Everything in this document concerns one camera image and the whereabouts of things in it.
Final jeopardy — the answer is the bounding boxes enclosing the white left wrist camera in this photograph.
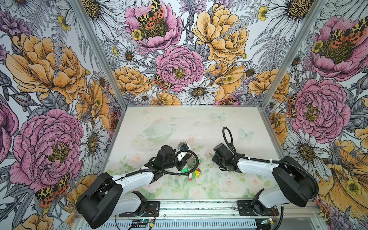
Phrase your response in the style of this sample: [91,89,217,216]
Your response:
[176,151,188,162]

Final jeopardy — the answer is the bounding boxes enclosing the green circuit board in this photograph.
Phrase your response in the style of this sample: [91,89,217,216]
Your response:
[131,218,154,228]

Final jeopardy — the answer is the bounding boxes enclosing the aluminium front rail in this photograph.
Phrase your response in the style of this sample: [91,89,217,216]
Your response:
[73,197,321,220]

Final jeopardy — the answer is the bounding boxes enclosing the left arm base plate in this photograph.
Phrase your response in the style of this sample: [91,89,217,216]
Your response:
[118,201,161,218]

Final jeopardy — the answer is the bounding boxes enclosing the black cable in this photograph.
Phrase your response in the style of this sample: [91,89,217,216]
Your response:
[114,149,199,185]
[222,126,320,199]

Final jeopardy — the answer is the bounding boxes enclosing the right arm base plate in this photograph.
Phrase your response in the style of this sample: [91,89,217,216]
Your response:
[233,200,279,216]

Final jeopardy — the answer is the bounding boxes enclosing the right black cable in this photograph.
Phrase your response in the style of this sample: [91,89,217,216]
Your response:
[222,126,320,199]

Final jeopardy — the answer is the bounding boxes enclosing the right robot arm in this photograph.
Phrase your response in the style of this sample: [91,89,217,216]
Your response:
[212,143,319,212]

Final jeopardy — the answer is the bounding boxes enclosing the green key tag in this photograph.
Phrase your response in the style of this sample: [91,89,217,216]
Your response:
[181,168,190,173]

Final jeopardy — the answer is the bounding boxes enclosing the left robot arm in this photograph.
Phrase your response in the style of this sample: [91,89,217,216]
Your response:
[76,143,198,230]

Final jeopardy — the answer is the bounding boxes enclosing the left black cable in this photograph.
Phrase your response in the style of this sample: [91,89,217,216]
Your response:
[114,149,199,185]

